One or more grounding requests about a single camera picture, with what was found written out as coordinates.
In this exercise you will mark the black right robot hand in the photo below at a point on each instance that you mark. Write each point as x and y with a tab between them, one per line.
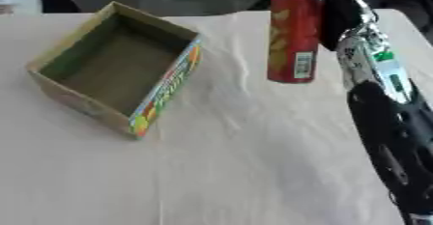
340	13

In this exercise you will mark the red cylindrical snack can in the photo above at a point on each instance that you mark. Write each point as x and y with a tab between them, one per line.
293	32

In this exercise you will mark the open tan cardboard box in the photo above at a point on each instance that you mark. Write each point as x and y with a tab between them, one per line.
115	68

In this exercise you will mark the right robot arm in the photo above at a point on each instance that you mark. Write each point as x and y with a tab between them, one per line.
389	113

